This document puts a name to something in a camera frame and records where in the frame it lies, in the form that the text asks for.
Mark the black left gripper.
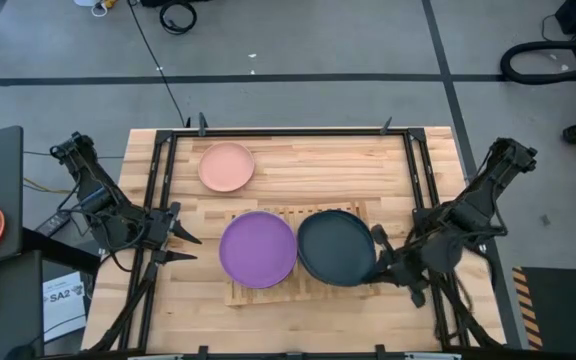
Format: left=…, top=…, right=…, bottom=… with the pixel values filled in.
left=142, top=201, right=203, bottom=266

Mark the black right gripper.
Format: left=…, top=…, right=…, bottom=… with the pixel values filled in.
left=370, top=223, right=432, bottom=309

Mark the dark green plate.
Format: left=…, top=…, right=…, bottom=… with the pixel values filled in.
left=296, top=209, right=373, bottom=287

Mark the purple plate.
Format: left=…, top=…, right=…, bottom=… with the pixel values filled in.
left=218, top=210, right=299, bottom=290

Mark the pink plate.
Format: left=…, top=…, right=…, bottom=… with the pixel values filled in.
left=197, top=141, right=256, bottom=194

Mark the wooden slatted shelf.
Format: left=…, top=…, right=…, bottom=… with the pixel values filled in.
left=223, top=201, right=382, bottom=307

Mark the white printed paper sheet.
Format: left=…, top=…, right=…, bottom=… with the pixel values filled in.
left=42, top=270, right=88, bottom=343

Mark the black hazard-striped mat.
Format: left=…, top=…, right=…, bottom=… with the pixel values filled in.
left=511, top=265, right=576, bottom=352

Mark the black metal table frame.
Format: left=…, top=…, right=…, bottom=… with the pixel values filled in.
left=85, top=112, right=507, bottom=360

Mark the thin black floor cable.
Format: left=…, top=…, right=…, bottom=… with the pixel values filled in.
left=127, top=0, right=189, bottom=127

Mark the coiled black cable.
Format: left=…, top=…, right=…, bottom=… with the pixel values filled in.
left=159, top=0, right=199, bottom=36

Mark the thick black vacuum hose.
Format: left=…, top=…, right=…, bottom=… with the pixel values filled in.
left=498, top=39, right=576, bottom=86

